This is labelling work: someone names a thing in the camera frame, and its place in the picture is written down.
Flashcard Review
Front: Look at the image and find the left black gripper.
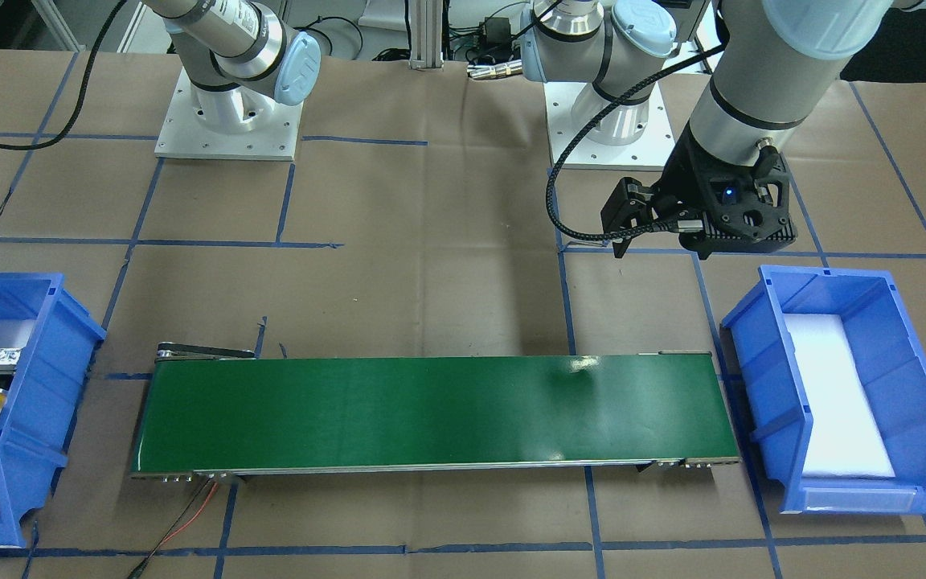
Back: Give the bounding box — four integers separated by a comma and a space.
600, 129, 750, 235

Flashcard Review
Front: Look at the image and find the yellow push button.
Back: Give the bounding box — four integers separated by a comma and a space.
0, 347, 23, 409

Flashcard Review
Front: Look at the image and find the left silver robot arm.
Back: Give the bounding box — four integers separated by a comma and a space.
521, 1, 926, 260

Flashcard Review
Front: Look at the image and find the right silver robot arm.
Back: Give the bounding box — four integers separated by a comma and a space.
0, 1, 319, 326

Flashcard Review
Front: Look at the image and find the blue plastic bin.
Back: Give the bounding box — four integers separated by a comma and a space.
0, 273, 106, 548
723, 265, 926, 515

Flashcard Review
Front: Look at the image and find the green conveyor belt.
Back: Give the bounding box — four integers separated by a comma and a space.
131, 352, 741, 479

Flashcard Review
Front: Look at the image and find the black braided cable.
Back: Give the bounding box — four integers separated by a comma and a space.
545, 44, 729, 244

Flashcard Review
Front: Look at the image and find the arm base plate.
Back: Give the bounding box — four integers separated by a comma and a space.
544, 82, 674, 171
154, 70, 302, 162

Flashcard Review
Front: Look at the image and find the red black wire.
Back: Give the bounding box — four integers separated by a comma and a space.
125, 479, 224, 579

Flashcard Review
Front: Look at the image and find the aluminium frame post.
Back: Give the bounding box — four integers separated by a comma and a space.
404, 1, 449, 70

